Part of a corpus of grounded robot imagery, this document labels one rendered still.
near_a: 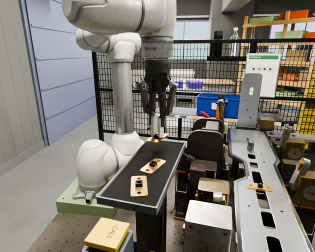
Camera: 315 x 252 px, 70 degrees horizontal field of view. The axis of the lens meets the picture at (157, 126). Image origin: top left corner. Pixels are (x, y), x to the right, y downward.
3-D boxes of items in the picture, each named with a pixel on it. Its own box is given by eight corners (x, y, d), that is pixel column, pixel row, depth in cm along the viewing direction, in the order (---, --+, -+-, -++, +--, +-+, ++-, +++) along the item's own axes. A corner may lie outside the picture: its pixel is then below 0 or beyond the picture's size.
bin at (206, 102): (239, 118, 154) (242, 99, 150) (195, 114, 165) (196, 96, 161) (240, 112, 169) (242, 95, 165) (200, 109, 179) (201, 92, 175)
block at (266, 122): (266, 172, 150) (274, 120, 139) (253, 170, 152) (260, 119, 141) (264, 166, 157) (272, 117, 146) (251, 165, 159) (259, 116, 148)
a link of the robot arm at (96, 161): (73, 177, 122) (70, 139, 115) (105, 168, 132) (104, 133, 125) (83, 192, 109) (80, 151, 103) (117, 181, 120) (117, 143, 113)
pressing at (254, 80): (255, 127, 146) (263, 73, 135) (236, 125, 149) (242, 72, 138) (255, 126, 146) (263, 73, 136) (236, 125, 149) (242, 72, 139)
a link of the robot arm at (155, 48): (165, 36, 58) (165, 60, 60) (178, 38, 65) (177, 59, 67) (134, 37, 62) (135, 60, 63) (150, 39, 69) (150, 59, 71)
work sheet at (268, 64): (274, 98, 163) (282, 53, 154) (241, 96, 169) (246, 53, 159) (274, 97, 165) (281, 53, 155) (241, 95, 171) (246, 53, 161)
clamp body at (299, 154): (298, 206, 118) (313, 144, 107) (273, 202, 121) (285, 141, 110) (295, 198, 124) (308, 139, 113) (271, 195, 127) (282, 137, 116)
